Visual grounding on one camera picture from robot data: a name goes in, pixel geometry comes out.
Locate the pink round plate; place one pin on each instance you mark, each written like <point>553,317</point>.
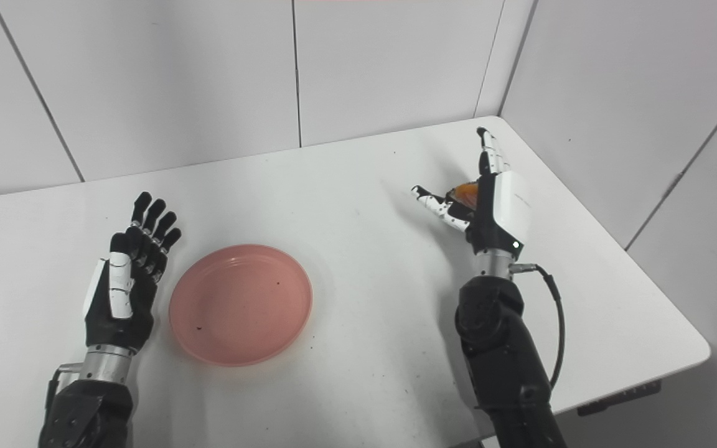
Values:
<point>240,305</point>

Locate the cake slice with fruit topping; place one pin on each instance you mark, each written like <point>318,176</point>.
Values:
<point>465,194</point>

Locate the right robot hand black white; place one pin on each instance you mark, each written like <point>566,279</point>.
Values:
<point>495,205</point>

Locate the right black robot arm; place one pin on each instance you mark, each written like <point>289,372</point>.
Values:
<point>505,354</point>

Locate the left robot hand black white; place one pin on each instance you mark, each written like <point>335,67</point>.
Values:
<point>125,292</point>

